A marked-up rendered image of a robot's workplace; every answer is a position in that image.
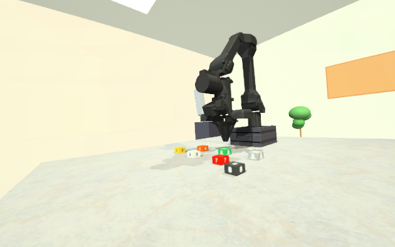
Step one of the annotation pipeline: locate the orange block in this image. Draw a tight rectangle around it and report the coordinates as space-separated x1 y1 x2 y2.
197 145 208 152

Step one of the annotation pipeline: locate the green block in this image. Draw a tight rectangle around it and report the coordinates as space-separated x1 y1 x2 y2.
218 148 231 155

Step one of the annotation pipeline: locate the red block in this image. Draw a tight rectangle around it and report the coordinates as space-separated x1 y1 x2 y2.
213 154 229 166

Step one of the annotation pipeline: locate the yellow digit block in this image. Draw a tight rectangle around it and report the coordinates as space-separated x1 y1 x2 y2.
174 147 186 154

